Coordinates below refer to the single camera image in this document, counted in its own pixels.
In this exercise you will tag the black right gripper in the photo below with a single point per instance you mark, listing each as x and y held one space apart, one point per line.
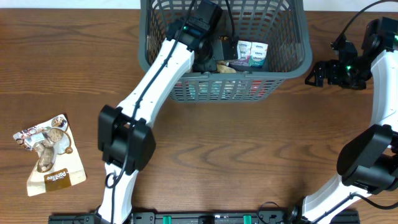
333 77

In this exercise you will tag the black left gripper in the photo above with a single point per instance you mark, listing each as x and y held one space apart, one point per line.
204 66

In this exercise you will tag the dried mushroom bag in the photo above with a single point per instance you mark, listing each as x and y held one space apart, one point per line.
59 165
223 67

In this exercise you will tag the Kleenex tissue multipack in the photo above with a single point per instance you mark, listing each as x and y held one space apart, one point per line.
250 54

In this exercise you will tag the mint green wipes packet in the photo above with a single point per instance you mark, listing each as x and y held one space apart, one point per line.
218 90

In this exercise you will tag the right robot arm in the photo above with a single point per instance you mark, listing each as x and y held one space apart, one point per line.
367 165

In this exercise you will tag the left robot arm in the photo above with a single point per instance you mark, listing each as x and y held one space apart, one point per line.
125 136

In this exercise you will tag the grey plastic laundry basket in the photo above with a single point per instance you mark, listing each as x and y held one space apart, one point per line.
282 25

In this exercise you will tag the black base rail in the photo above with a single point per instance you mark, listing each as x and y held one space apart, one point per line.
265 216

